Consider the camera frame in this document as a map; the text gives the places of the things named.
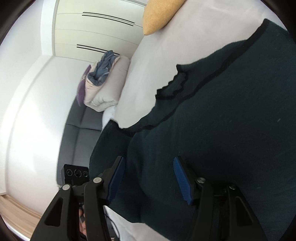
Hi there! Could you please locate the dark green knit sweater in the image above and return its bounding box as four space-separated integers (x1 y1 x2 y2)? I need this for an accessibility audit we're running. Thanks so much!
89 20 295 240

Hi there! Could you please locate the person's left hand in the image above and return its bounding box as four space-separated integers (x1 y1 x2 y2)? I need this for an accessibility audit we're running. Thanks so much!
79 208 87 235

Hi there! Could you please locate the dark grey upholstered headboard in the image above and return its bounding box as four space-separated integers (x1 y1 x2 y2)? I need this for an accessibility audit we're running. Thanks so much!
57 100 102 186

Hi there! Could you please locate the white pillow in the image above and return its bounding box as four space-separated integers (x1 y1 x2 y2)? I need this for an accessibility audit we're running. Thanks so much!
102 105 116 129

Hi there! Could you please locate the folded beige duvet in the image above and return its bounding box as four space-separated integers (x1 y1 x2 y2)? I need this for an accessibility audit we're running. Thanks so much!
83 56 130 112

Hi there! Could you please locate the purple cushion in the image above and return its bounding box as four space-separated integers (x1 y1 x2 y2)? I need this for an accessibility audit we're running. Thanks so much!
76 65 91 106

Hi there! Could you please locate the blue grey folded cloth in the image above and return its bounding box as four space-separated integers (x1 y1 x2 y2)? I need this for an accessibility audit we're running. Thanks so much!
87 50 117 86

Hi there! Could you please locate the cream wardrobe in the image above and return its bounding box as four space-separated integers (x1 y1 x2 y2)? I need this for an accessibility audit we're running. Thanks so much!
54 0 147 62

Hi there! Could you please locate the yellow pillow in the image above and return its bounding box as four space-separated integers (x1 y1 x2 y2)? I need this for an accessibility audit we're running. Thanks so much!
142 0 185 36

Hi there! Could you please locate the white bed sheet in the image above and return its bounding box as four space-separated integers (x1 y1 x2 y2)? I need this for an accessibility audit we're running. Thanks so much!
101 0 287 241

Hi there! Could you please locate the black cable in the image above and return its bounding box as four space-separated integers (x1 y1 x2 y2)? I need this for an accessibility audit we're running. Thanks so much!
104 206 121 241

